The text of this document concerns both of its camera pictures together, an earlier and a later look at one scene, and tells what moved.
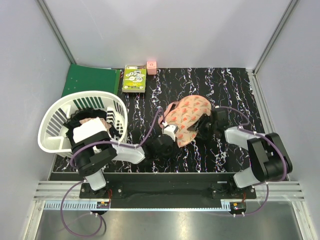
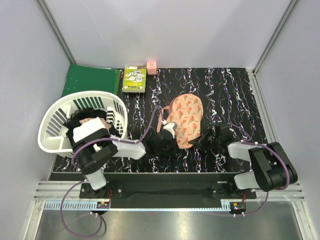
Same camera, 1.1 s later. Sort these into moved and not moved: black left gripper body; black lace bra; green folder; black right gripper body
Moved: black right gripper body
Not moved: black lace bra; black left gripper body; green folder
